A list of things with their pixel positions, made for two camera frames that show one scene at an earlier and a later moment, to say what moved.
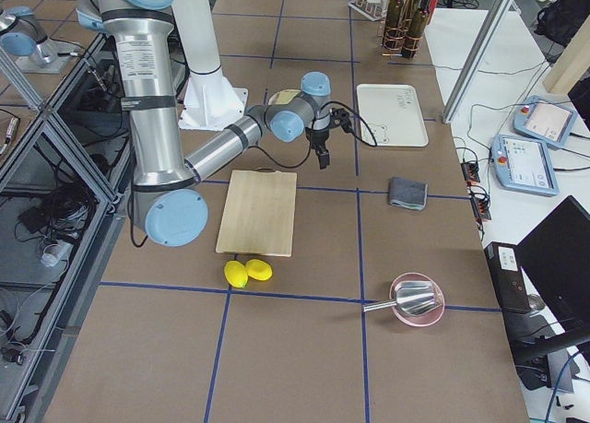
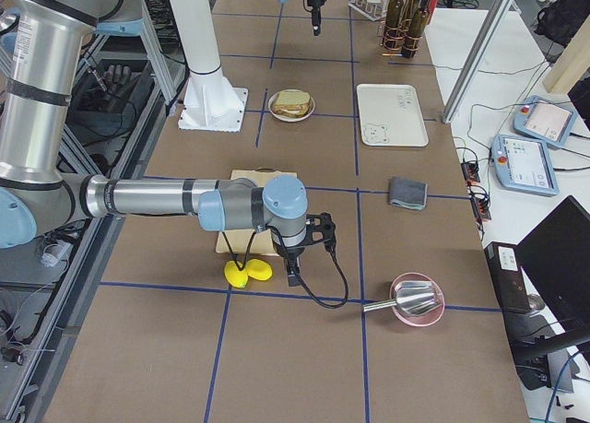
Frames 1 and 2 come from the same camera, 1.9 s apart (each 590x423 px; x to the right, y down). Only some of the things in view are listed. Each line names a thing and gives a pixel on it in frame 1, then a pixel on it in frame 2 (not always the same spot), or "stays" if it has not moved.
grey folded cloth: (408, 193) stays
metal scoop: (414, 298) stays
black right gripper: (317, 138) to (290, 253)
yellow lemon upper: (236, 274) stays
